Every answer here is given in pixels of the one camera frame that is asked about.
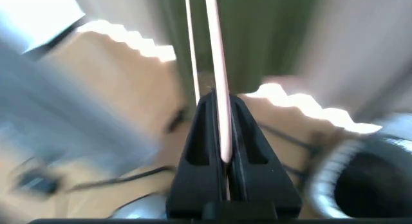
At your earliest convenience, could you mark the black clothes rack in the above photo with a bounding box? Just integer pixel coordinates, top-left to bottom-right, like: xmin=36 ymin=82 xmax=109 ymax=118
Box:
xmin=165 ymin=106 xmax=323 ymax=183

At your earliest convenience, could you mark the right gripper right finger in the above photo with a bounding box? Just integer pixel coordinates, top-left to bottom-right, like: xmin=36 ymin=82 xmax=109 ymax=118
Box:
xmin=227 ymin=94 xmax=303 ymax=218

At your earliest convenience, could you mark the white laundry basket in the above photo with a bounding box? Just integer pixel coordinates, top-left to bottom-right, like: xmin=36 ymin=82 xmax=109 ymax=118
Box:
xmin=304 ymin=113 xmax=412 ymax=219

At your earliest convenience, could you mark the green printed t-shirt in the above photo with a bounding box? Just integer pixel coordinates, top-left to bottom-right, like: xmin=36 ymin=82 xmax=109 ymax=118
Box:
xmin=157 ymin=0 xmax=323 ymax=96

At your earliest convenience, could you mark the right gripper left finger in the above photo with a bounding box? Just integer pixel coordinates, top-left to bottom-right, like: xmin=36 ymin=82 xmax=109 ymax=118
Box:
xmin=166 ymin=91 xmax=226 ymax=218

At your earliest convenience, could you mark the pink clothes hanger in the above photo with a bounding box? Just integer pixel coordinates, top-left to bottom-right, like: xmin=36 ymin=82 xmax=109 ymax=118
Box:
xmin=184 ymin=0 xmax=233 ymax=201

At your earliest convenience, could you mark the pale grey garment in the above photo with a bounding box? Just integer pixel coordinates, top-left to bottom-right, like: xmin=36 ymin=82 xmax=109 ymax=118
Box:
xmin=0 ymin=37 xmax=162 ymax=176

